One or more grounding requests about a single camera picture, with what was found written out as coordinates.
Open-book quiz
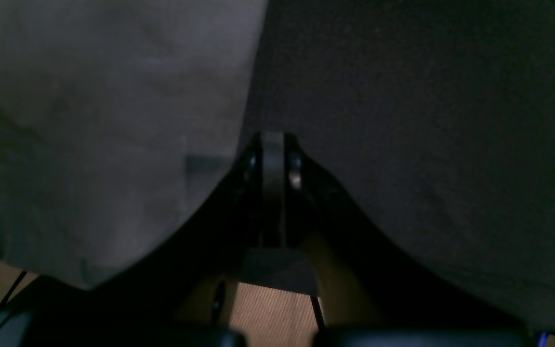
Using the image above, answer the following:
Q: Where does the grey T-shirt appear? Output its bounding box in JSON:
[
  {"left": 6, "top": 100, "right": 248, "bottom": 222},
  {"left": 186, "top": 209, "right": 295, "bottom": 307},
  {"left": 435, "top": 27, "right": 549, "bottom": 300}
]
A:
[{"left": 0, "top": 0, "right": 268, "bottom": 289}]

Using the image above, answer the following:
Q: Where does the black tablecloth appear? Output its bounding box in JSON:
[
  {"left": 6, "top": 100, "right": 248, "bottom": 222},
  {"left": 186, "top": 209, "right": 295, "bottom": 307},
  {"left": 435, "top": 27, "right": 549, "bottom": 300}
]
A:
[{"left": 241, "top": 0, "right": 555, "bottom": 329}]

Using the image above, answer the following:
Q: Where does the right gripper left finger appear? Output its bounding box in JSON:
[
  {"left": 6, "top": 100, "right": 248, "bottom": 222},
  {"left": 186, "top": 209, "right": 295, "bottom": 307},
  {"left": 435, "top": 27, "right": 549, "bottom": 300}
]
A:
[{"left": 0, "top": 133, "right": 275, "bottom": 347}]

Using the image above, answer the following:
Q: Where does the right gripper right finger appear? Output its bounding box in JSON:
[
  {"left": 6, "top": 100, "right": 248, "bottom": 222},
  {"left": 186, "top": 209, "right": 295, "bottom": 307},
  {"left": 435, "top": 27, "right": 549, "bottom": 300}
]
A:
[{"left": 274, "top": 133, "right": 535, "bottom": 347}]

